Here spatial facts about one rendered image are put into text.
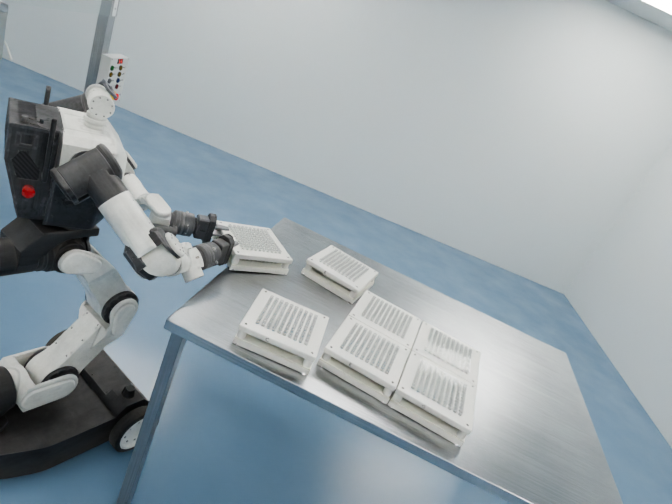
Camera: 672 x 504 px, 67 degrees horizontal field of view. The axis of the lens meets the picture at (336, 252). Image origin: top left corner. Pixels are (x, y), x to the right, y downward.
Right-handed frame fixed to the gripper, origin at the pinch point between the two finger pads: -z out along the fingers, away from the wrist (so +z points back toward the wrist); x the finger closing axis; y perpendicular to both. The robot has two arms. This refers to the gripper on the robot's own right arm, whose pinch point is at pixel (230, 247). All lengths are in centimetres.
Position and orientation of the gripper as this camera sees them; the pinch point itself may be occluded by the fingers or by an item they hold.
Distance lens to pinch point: 189.6
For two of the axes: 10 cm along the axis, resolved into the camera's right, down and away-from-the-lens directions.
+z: -4.3, 2.1, -8.8
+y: 8.1, 5.1, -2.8
